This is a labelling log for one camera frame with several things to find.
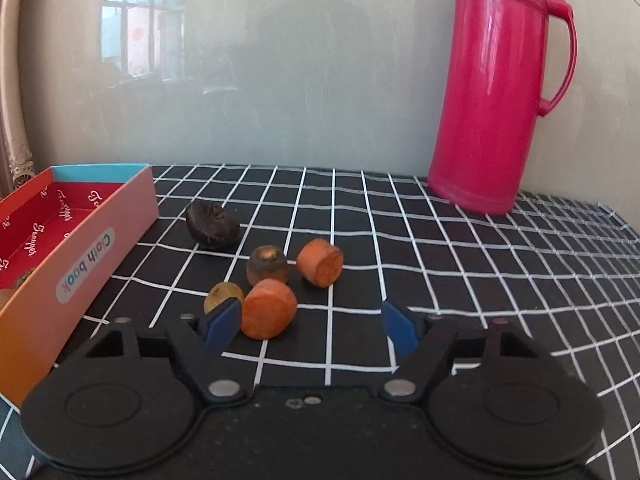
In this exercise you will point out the beige lace curtain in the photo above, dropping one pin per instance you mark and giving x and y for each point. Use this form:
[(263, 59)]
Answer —
[(12, 125)]

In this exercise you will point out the dark wrinkled water chestnut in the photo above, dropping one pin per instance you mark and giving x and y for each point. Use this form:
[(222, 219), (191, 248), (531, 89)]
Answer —
[(212, 225)]

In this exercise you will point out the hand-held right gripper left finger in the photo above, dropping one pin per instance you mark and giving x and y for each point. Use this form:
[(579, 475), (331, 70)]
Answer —
[(222, 327)]

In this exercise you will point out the carrot piece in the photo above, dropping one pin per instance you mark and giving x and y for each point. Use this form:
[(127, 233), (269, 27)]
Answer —
[(320, 262), (267, 310)]

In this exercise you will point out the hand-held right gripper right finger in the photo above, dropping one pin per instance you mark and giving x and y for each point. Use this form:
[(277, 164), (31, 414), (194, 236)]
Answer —
[(400, 330)]

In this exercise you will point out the brown water chestnut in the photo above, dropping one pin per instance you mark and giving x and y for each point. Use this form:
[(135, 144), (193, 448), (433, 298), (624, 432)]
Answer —
[(267, 266)]

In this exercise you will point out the pink thermos jug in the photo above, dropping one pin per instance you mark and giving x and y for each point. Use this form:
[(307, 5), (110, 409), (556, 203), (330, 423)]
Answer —
[(490, 100)]

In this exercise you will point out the black white grid tablecloth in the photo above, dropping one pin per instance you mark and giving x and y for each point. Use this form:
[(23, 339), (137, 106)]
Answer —
[(450, 280)]

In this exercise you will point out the small kiwi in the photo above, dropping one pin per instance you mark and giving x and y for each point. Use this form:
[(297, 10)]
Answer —
[(220, 296)]

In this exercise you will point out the colourful cardboard box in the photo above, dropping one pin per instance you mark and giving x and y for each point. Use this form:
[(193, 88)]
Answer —
[(100, 250)]

